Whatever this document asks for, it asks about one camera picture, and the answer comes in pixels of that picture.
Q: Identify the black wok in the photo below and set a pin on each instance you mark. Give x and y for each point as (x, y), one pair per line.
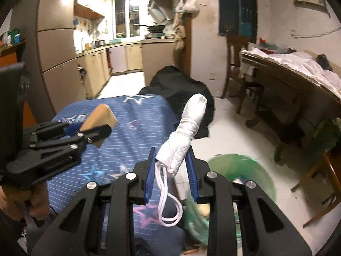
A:
(154, 27)

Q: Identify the dark wooden chair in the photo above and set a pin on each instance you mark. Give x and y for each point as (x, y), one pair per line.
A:
(237, 58)

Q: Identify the tan sponge block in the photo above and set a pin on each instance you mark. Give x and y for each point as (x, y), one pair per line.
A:
(100, 117)

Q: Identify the black plastic bag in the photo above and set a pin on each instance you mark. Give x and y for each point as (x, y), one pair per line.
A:
(324, 61)

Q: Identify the white hanging plastic bag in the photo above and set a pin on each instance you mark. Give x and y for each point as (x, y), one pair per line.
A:
(190, 5)

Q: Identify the grey refrigerator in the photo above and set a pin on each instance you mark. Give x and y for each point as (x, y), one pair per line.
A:
(58, 45)

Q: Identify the steel range hood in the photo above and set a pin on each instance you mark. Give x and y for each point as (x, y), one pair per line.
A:
(159, 12)

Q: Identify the light wooden chair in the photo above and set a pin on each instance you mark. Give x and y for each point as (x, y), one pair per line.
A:
(327, 181)

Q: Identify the bin with green liner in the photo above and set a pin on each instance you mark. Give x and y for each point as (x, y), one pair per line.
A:
(239, 165)

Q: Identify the translucent bottle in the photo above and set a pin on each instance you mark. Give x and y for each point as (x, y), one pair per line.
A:
(5, 38)

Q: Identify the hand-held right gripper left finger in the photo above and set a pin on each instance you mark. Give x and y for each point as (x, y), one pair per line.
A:
(150, 177)

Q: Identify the dark wooden table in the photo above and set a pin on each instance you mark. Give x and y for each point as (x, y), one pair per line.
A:
(287, 98)

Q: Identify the hanging cloth bags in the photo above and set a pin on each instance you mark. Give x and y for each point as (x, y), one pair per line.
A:
(179, 32)

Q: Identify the dark curtained window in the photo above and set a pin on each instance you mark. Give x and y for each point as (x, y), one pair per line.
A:
(237, 5)

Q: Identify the orange wooden cabinet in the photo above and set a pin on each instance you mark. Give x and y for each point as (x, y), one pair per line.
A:
(6, 58)

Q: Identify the beige lower kitchen cabinets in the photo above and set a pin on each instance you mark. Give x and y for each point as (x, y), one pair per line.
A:
(133, 56)

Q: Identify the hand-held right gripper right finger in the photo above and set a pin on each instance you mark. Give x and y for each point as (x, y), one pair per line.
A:
(192, 178)

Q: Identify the blue star-print tablecloth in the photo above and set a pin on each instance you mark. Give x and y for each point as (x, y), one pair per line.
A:
(128, 138)

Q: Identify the person's left hand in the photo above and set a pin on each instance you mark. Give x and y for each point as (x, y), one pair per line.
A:
(38, 200)

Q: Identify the white cloth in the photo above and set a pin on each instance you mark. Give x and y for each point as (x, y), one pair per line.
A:
(293, 61)

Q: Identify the teal basin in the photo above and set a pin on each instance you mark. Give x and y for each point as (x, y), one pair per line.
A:
(116, 41)

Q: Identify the steel kettle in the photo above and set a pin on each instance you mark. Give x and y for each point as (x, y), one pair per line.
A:
(98, 44)

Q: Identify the black fabric cover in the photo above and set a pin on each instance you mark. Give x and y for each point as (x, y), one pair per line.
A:
(173, 90)

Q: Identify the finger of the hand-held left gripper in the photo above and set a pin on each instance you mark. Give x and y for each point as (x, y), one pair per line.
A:
(93, 136)
(73, 129)

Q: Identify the gas stove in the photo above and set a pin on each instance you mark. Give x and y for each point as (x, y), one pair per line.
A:
(154, 35)

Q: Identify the kitchen window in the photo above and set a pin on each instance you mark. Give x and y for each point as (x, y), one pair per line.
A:
(126, 16)

